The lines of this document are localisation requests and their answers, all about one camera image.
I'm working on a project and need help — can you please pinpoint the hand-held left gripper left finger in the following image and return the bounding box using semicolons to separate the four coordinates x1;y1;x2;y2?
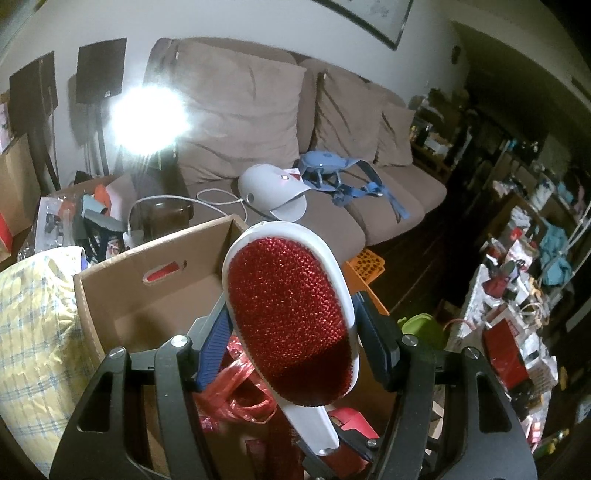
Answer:
48;295;232;480

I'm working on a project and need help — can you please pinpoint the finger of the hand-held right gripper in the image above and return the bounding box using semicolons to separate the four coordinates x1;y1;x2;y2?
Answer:
335;422;386;467

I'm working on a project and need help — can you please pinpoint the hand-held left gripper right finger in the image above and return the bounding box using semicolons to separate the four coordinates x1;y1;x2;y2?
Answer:
352;291;539;480

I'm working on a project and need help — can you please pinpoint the red plastic twine ball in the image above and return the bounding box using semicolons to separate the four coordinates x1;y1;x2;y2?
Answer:
191;335;278;432

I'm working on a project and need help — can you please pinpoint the red lint brush white frame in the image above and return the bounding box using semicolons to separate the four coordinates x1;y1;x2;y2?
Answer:
222;220;358;455

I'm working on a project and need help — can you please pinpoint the cardboard box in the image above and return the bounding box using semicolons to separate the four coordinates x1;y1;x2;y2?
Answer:
73;215;446;480

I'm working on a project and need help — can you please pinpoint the green plastic container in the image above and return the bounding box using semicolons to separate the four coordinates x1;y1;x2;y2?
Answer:
399;313;448;352

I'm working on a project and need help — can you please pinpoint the orange plastic crate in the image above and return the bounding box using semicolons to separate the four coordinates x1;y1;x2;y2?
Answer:
344;248;386;317

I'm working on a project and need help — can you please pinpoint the cluttered white table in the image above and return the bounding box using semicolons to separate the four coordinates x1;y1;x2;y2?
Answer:
443;185;583;444

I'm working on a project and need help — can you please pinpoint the tall red paper bag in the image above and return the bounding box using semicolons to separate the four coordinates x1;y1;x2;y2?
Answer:
482;318;529;388

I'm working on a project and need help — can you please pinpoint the dark round side table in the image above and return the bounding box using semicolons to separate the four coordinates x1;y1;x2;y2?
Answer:
143;200;195;238

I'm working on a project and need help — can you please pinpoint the white dome device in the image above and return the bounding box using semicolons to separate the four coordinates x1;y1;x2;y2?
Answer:
238;165;309;222

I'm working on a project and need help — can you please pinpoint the teal grey tool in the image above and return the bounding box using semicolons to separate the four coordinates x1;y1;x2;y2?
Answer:
81;194;125;232

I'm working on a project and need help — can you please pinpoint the yellow plaid tablecloth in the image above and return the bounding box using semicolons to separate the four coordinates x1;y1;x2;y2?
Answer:
0;247;105;462

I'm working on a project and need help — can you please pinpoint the clear plastic packet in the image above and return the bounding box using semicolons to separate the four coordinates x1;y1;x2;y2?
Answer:
37;196;77;250

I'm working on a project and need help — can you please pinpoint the dark wooden shelf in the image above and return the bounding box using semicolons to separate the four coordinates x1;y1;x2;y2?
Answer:
409;88;467;181

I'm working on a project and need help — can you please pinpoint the bright lamp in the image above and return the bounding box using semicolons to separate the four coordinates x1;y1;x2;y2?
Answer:
108;88;190;155

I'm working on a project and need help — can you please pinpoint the beige sofa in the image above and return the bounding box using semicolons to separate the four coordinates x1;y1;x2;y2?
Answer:
143;37;448;250

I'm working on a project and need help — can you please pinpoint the black speaker on stand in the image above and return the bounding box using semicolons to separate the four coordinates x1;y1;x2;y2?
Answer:
76;38;127;178
9;51;61;195

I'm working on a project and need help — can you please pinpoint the blue strap harness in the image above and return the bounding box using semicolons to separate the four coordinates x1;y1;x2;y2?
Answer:
298;151;411;220

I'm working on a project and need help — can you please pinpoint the framed wall painting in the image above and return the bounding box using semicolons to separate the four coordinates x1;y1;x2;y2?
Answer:
323;0;414;51

